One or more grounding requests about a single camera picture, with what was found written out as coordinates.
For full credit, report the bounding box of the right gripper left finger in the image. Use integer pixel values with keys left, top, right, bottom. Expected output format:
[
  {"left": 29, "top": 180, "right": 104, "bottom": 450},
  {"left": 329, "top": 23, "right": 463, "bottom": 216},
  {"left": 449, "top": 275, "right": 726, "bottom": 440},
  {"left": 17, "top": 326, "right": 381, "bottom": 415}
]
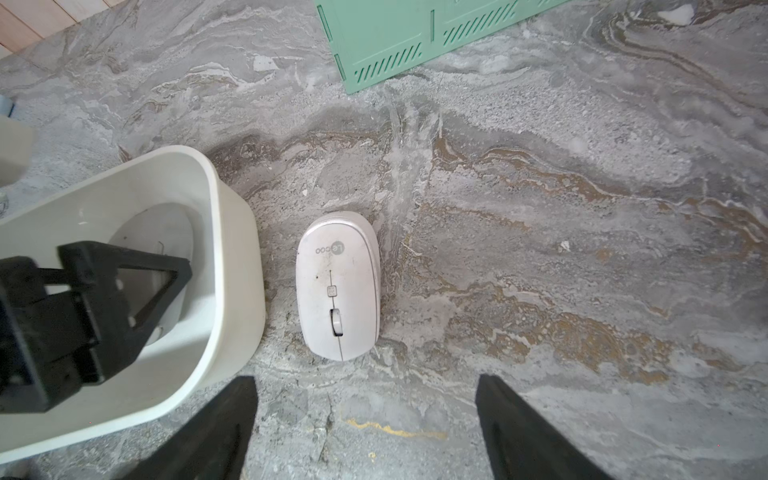
[{"left": 124, "top": 376, "right": 258, "bottom": 479}]

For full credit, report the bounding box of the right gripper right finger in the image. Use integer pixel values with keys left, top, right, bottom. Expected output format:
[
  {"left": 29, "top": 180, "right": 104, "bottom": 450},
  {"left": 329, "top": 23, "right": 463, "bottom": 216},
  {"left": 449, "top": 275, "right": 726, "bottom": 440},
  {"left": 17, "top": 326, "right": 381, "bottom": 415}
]
[{"left": 475, "top": 374, "right": 610, "bottom": 480}]

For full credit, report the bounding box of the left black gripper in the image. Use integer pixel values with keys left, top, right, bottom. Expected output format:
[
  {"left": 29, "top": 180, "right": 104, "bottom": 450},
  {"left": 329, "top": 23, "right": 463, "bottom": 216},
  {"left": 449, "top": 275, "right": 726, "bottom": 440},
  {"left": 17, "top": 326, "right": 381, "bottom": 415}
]
[{"left": 1, "top": 241, "right": 193, "bottom": 414}]

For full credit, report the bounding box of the white plastic storage box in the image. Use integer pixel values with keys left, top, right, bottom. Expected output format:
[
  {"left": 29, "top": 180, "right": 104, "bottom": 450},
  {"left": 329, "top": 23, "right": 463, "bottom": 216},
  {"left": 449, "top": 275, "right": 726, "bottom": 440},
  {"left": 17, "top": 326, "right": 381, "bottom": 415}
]
[{"left": 1, "top": 146, "right": 266, "bottom": 463}]

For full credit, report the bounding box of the green plastic file crate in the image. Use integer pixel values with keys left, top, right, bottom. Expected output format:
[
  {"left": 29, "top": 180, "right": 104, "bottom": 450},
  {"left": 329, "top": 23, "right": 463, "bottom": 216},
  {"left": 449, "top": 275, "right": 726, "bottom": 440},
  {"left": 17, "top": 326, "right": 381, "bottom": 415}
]
[{"left": 315, "top": 0, "right": 565, "bottom": 94}]

